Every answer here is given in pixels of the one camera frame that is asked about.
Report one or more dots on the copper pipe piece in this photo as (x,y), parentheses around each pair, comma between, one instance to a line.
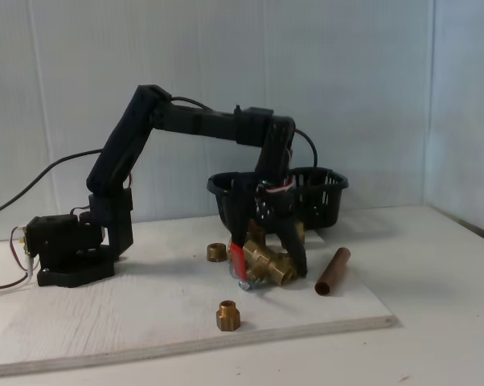
(333,271)

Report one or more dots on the black slotted plastic basket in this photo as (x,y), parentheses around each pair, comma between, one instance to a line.
(318,225)

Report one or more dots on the small controller circuit board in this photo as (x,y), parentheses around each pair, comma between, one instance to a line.
(23,241)

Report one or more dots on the tall brass threaded sleeve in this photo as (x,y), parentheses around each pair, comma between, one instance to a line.
(301,233)

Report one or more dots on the short brass hex nut fitting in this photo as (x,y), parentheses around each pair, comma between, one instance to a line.
(216,252)

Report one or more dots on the brass fitting with copper end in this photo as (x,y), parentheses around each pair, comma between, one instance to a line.
(257,235)

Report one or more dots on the small brass hex adapter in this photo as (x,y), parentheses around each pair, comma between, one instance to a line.
(228,317)

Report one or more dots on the white wooden board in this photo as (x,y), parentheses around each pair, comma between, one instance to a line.
(145,313)

